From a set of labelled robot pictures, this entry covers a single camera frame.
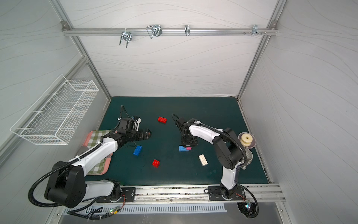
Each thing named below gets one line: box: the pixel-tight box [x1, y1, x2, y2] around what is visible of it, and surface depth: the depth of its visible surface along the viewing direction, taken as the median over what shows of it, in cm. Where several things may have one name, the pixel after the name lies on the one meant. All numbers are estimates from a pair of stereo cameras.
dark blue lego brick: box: [132, 144, 143, 157], surface depth 90 cm
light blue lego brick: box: [178, 145, 189, 152], surface depth 91 cm
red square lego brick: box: [151, 159, 160, 169], surface depth 84 cm
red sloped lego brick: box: [157, 116, 168, 124], surface depth 106 cm
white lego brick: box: [198, 154, 208, 167], surface depth 86 cm
